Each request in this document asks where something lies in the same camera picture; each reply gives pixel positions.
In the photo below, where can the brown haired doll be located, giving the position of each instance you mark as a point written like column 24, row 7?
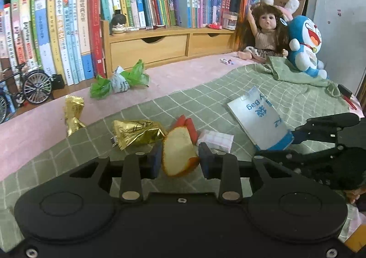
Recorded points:
column 267, row 35

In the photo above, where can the pink plaid tissue pack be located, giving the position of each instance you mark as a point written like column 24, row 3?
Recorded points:
column 217, row 139

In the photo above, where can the red sausage stick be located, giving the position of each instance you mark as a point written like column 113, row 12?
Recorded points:
column 191, row 129
column 180, row 121

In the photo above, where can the blue miniature bicycle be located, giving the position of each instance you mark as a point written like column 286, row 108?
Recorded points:
column 2, row 106

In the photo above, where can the bread slice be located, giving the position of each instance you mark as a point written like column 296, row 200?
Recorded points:
column 177, row 149

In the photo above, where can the pen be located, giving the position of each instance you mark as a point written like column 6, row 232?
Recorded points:
column 154, row 27

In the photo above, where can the wooden drawer organizer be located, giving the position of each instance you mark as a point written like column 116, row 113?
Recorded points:
column 160, row 46

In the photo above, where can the green checked blanket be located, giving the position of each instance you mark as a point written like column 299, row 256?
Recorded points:
column 200, row 95

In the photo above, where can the pink bunny plush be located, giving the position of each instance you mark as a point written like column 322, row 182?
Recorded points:
column 291, row 6

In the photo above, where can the white printed wrapper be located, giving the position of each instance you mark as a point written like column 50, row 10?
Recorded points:
column 120, row 83

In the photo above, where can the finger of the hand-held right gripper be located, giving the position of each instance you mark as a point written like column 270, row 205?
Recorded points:
column 320, row 129
column 288, row 158

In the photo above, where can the black red small tool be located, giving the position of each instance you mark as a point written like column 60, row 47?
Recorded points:
column 344, row 91

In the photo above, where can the gold foil wrapper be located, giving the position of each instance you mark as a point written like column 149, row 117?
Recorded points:
column 137, row 132
column 73, row 109

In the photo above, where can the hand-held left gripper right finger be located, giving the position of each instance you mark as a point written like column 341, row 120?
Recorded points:
column 204, row 158

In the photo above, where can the silver blue plastic bag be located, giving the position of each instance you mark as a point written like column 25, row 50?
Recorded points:
column 257, row 115

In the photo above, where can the pink blanket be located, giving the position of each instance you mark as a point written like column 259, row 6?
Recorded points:
column 43, row 132

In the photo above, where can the small red object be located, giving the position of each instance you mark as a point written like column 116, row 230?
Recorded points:
column 214, row 26

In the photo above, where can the small black haired figurine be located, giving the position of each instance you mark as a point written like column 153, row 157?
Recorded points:
column 117, row 22

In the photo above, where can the row of colourful books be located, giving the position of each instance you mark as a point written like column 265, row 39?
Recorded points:
column 85, row 18

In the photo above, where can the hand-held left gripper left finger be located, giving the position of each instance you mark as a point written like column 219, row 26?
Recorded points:
column 156, row 158

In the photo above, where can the small white pink object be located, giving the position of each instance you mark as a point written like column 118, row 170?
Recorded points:
column 226, row 61

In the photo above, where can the black miniature bicycle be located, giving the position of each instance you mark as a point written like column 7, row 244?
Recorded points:
column 35, row 86

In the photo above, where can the blue cat plush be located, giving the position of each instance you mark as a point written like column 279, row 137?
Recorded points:
column 304, row 46

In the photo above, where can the small black box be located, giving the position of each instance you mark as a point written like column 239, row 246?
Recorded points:
column 58, row 81

